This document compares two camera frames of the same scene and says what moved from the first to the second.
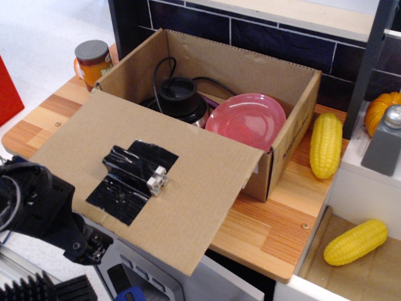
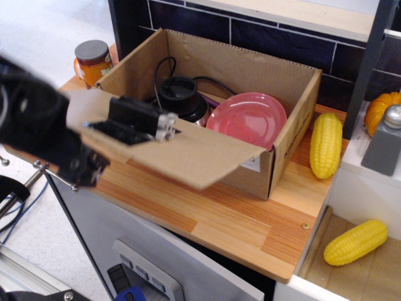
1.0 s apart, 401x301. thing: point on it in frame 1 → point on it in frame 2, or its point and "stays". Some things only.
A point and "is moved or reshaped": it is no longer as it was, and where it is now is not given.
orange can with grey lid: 93,58 stays
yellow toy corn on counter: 326,145 stays
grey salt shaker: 383,153 stays
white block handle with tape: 134,171 → 166,129
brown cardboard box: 164,185 is moved or reshaped
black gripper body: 86,245 → 84,168
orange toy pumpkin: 375,110 stays
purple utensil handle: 210,103 stays
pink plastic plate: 255,118 stays
